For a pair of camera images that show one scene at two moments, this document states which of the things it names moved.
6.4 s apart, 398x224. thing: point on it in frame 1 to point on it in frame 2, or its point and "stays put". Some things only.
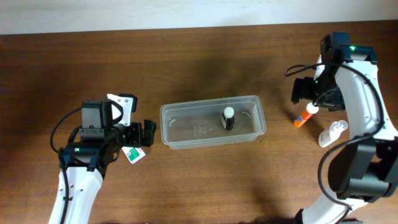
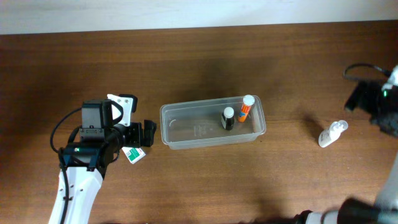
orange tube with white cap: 305,114 to 248,101
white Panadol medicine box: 134,154 stays put
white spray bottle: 328,136 stays put
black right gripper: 304,90 to 354,99
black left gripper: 135,134 stays put
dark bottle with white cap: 227,119 stays put
